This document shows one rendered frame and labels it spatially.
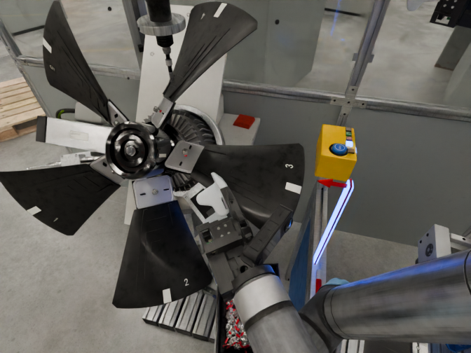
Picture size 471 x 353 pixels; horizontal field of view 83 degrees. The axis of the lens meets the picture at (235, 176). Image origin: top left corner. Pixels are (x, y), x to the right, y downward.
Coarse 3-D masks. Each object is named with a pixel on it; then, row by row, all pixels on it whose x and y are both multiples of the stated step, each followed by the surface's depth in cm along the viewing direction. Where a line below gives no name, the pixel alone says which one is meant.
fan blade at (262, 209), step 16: (208, 144) 61; (288, 144) 61; (208, 160) 57; (224, 160) 58; (240, 160) 58; (256, 160) 58; (272, 160) 58; (288, 160) 58; (304, 160) 58; (192, 176) 55; (208, 176) 55; (224, 176) 55; (240, 176) 55; (256, 176) 56; (272, 176) 56; (288, 176) 56; (240, 192) 54; (256, 192) 54; (272, 192) 55; (288, 192) 55; (240, 208) 53; (256, 208) 53; (272, 208) 53; (256, 224) 52
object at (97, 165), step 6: (96, 162) 60; (102, 162) 60; (96, 168) 61; (102, 168) 61; (108, 168) 62; (102, 174) 63; (108, 174) 63; (114, 174) 64; (114, 180) 65; (120, 180) 65; (126, 180) 66
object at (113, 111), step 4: (108, 104) 58; (112, 104) 58; (108, 108) 60; (112, 108) 58; (112, 112) 60; (116, 112) 57; (112, 116) 62; (120, 116) 58; (112, 120) 64; (120, 120) 60; (124, 120) 57; (112, 124) 65
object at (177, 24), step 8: (144, 0) 40; (144, 16) 40; (176, 16) 40; (144, 24) 38; (152, 24) 38; (160, 24) 38; (168, 24) 38; (176, 24) 38; (184, 24) 39; (144, 32) 38; (152, 32) 37; (160, 32) 37; (168, 32) 38; (176, 32) 38
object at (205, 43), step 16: (192, 16) 61; (208, 16) 57; (224, 16) 53; (240, 16) 51; (192, 32) 60; (208, 32) 54; (224, 32) 52; (240, 32) 50; (192, 48) 57; (208, 48) 53; (224, 48) 50; (176, 64) 61; (192, 64) 54; (208, 64) 51; (176, 80) 57; (192, 80) 52; (176, 96) 54
